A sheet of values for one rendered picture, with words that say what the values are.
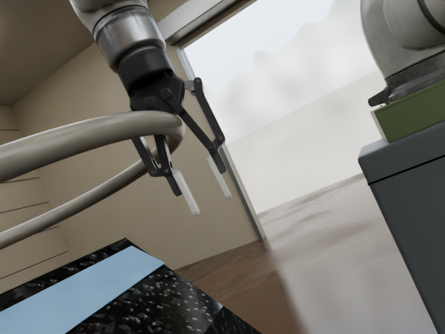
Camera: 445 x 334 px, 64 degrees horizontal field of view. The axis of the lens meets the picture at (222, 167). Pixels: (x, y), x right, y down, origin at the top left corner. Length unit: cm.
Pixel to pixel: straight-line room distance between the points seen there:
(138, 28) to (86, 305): 37
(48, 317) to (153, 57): 36
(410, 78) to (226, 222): 471
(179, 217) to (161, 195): 46
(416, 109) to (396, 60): 16
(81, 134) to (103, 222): 633
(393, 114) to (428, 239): 25
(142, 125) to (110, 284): 18
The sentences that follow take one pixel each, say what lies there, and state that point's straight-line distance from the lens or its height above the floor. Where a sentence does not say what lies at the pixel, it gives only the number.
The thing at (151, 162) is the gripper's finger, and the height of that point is 92.
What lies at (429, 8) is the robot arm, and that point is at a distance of 87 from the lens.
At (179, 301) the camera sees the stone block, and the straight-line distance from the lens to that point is 30.
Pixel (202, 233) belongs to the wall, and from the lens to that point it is 564.
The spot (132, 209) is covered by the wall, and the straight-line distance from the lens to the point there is 623.
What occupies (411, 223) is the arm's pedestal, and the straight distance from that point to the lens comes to 80.
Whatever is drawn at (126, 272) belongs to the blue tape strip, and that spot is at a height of 82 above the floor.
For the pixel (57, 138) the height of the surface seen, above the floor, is 95.
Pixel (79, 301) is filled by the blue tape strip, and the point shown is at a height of 82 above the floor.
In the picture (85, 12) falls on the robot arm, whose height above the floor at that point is 114.
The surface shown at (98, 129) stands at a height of 95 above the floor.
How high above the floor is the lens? 84
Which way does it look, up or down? 4 degrees up
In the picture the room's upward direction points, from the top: 24 degrees counter-clockwise
